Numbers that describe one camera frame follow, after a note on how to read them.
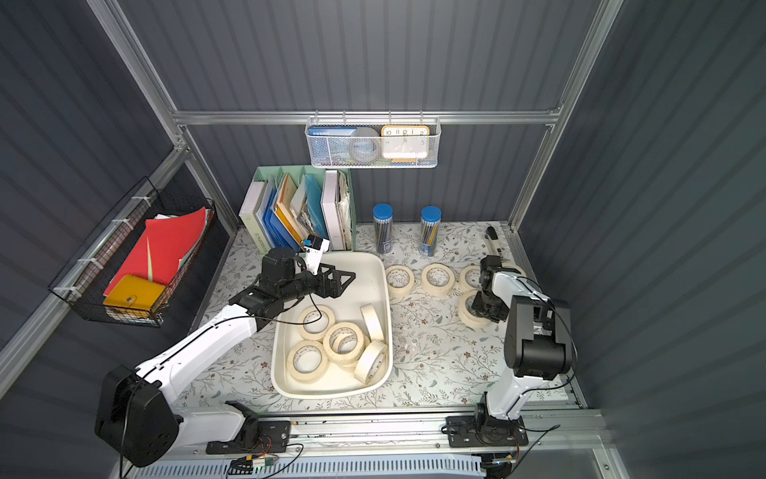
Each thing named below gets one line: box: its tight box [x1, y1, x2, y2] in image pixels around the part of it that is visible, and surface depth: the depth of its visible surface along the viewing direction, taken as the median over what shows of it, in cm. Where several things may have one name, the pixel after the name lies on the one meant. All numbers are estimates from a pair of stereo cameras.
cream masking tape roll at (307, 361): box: [286, 339, 330, 385], surface depth 86 cm
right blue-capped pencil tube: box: [419, 205, 442, 257], surface depth 104 cm
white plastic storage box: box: [271, 251, 394, 400], surface depth 84 cm
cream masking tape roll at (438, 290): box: [420, 263, 456, 297], surface depth 103 cm
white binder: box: [321, 169, 347, 251], surface depth 98 cm
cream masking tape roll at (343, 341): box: [323, 321, 366, 364], surface depth 86 cm
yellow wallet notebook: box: [102, 274, 166, 312], surface depth 65 cm
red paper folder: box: [103, 206, 207, 297], surface depth 76 cm
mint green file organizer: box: [252, 164, 357, 254], surface depth 99 cm
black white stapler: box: [484, 225, 502, 257], surface depth 114 cm
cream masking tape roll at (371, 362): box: [354, 340, 388, 385], surface depth 77 cm
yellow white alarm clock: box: [380, 124, 431, 164], surface depth 90 cm
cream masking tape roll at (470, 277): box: [459, 264, 482, 292], surface depth 105 cm
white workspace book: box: [238, 180, 273, 255], surface depth 95 cm
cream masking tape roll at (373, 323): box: [360, 303, 385, 343], surface depth 84 cm
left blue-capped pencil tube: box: [373, 203, 394, 255], surface depth 104 cm
